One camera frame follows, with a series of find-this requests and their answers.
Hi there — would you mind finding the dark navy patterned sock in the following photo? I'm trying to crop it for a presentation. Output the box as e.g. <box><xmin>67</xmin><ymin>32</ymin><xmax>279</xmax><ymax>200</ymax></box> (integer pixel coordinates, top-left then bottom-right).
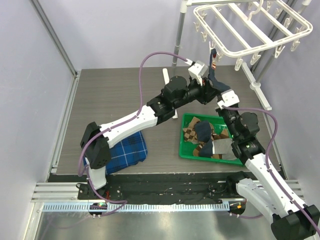
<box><xmin>193</xmin><ymin>121</ymin><xmax>213</xmax><ymax>158</ymax></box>

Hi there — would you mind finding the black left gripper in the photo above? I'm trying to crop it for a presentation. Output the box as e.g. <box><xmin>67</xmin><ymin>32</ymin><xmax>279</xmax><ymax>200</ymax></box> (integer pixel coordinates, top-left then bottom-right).
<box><xmin>173</xmin><ymin>75</ymin><xmax>221</xmax><ymax>110</ymax></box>

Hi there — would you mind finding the white plastic clip hanger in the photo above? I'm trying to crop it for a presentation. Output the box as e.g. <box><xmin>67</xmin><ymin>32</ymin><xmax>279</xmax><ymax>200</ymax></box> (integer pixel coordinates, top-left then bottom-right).
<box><xmin>187</xmin><ymin>0</ymin><xmax>313</xmax><ymax>71</ymax></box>

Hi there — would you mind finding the white slotted cable duct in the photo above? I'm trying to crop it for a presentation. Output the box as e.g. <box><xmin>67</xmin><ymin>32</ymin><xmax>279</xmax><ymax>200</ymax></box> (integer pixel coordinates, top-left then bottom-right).
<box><xmin>42</xmin><ymin>201</ymin><xmax>230</xmax><ymax>213</ymax></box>

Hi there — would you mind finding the blue plaid folded cloth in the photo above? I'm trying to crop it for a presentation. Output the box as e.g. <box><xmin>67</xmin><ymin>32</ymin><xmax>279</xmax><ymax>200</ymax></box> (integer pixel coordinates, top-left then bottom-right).
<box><xmin>82</xmin><ymin>131</ymin><xmax>149</xmax><ymax>176</ymax></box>

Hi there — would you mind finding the green plastic tray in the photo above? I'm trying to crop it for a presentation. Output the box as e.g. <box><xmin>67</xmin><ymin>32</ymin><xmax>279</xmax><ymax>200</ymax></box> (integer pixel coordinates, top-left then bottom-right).
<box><xmin>179</xmin><ymin>113</ymin><xmax>243</xmax><ymax>167</ymax></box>

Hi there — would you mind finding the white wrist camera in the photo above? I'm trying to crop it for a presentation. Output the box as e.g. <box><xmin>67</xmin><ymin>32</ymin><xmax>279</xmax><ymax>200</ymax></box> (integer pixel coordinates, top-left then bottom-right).
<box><xmin>188</xmin><ymin>60</ymin><xmax>208</xmax><ymax>87</ymax></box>
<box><xmin>217</xmin><ymin>89</ymin><xmax>240</xmax><ymax>109</ymax></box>

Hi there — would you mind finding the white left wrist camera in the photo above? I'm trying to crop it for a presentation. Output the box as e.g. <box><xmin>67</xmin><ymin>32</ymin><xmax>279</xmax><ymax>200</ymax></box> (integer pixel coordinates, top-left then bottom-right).
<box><xmin>188</xmin><ymin>60</ymin><xmax>208</xmax><ymax>87</ymax></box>

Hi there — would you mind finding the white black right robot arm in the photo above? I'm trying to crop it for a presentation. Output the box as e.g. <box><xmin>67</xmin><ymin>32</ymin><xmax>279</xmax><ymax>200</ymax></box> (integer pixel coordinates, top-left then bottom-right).
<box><xmin>216</xmin><ymin>90</ymin><xmax>320</xmax><ymax>240</ymax></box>

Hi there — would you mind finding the brown argyle sock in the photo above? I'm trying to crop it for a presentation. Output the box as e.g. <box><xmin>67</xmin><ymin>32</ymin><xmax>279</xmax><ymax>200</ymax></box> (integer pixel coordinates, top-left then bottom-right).
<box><xmin>209</xmin><ymin>123</ymin><xmax>216</xmax><ymax>136</ymax></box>
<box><xmin>182</xmin><ymin>117</ymin><xmax>201</xmax><ymax>144</ymax></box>

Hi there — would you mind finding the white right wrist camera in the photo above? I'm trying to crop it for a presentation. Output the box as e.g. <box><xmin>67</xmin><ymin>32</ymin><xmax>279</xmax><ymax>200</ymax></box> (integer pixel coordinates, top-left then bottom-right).
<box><xmin>217</xmin><ymin>89</ymin><xmax>240</xmax><ymax>109</ymax></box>

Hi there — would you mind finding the grey white drying rack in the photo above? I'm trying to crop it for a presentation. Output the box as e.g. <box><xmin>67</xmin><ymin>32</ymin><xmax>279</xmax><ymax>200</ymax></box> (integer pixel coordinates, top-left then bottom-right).
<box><xmin>161</xmin><ymin>0</ymin><xmax>311</xmax><ymax>120</ymax></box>

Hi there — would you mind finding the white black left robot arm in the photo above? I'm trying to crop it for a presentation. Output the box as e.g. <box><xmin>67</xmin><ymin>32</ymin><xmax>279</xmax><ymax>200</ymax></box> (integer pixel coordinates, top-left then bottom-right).
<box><xmin>80</xmin><ymin>76</ymin><xmax>229</xmax><ymax>200</ymax></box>

